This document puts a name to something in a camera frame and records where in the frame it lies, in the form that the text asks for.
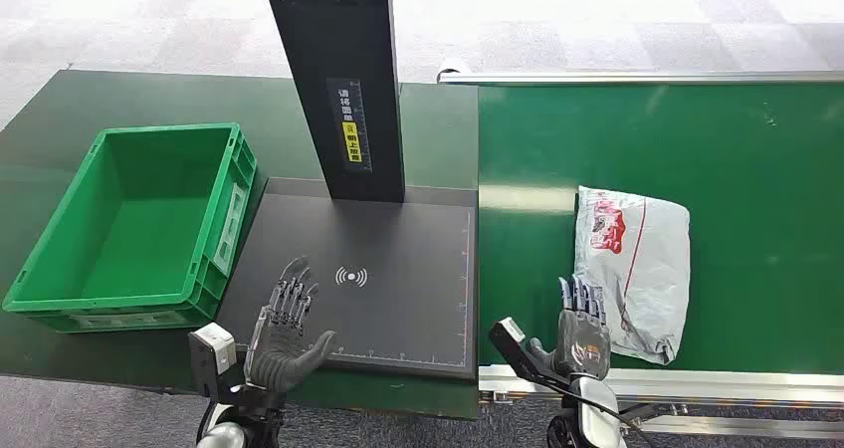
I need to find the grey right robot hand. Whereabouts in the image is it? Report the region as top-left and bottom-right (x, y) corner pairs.
(527, 274), (612, 381)

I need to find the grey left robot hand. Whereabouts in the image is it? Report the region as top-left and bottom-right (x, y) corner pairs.
(244, 255), (338, 394)

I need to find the grey plastic mailer package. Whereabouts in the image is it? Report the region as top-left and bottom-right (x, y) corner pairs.
(573, 185), (692, 365)

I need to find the black inbound scanner machine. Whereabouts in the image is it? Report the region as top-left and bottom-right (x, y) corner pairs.
(216, 0), (479, 381)

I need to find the green conveyor belt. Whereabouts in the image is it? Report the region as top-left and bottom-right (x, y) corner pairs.
(478, 83), (844, 375)

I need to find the green plastic crate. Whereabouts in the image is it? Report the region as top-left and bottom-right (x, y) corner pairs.
(1, 122), (259, 335)

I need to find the black and yellow label sticker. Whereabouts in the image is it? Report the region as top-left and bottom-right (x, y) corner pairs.
(325, 78), (373, 173)

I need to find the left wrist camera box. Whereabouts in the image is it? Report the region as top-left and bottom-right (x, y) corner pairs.
(188, 323), (239, 397)

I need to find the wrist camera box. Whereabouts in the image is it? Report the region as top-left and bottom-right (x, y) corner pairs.
(488, 318), (540, 381)
(188, 323), (239, 397)

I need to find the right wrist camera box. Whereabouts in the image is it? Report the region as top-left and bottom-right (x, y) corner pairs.
(488, 318), (540, 381)

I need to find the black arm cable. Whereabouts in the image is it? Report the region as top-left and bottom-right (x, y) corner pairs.
(536, 375), (644, 433)

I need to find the aluminium conveyor side rail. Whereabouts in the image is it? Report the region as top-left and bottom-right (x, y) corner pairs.
(437, 69), (844, 88)
(479, 364), (844, 411)

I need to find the aluminium conveyor frame bar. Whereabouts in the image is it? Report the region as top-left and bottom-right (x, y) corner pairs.
(619, 413), (844, 442)

